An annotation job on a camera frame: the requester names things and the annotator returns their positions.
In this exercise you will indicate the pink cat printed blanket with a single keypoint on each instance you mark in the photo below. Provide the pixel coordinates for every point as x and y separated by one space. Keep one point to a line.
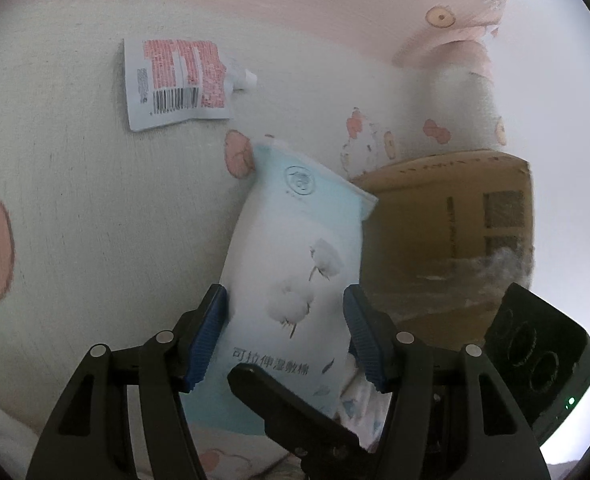
75 185

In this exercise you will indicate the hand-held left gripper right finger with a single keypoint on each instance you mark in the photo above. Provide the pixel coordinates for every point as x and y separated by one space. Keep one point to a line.
362 340

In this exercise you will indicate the cardboard box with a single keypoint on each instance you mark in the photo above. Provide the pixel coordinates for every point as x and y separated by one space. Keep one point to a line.
425 210

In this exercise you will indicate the light blue wet wipes pack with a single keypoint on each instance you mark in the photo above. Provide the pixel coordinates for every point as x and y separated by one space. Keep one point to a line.
290 240

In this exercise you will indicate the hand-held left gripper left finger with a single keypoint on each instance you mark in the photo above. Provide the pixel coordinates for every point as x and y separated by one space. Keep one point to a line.
207 340

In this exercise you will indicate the clear plastic bag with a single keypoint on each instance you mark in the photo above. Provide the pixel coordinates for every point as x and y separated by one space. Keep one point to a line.
500 265

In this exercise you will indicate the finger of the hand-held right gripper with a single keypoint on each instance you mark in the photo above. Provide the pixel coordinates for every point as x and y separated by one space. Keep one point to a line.
295 420

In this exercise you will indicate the white red label spout pouch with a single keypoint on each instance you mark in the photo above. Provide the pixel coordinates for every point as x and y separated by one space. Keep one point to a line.
175 80

